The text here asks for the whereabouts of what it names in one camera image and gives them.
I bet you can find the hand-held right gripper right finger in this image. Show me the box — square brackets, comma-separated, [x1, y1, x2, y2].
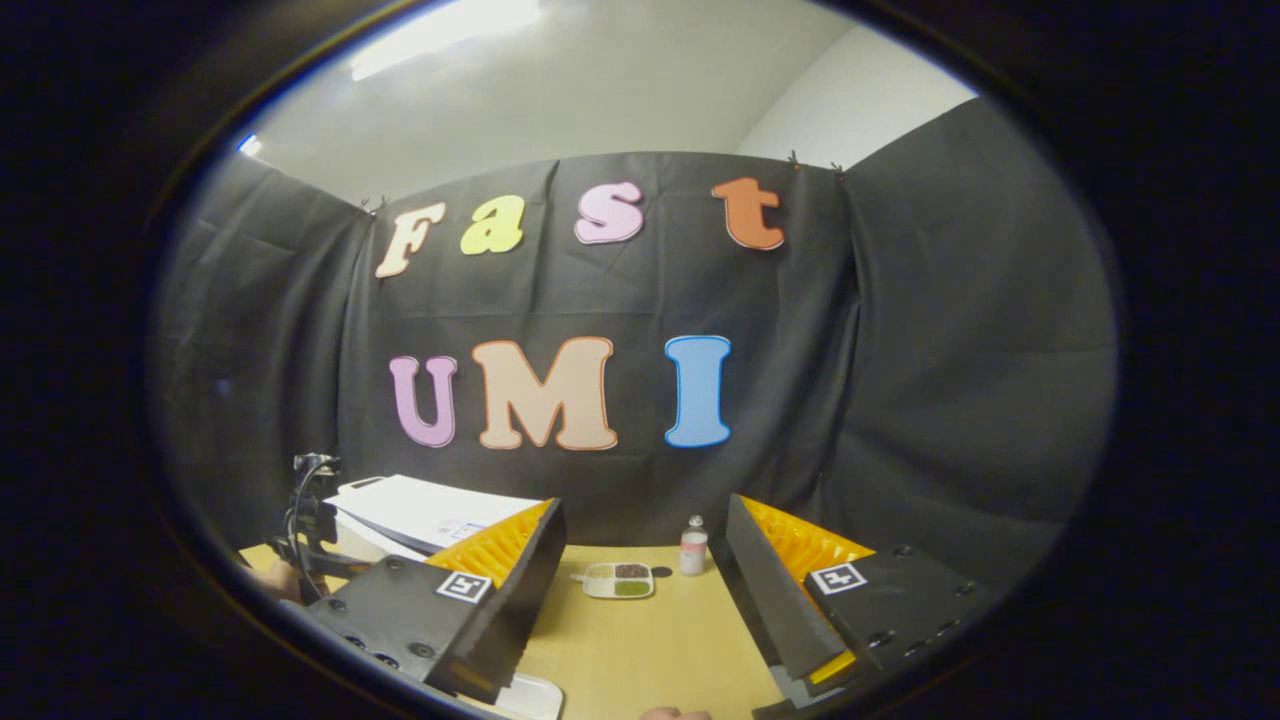
[708, 492, 998, 713]

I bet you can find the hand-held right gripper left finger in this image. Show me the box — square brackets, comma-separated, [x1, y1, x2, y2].
[303, 497, 569, 706]

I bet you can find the white square plate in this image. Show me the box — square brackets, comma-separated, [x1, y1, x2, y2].
[490, 673, 565, 720]

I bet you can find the small clear bottle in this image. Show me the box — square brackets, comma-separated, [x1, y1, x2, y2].
[679, 515, 709, 577]

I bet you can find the white divided seasoning dish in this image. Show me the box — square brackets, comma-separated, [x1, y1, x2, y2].
[582, 562, 656, 600]

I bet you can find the black backdrop cloth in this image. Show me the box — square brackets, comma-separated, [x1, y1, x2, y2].
[150, 95, 1121, 601]

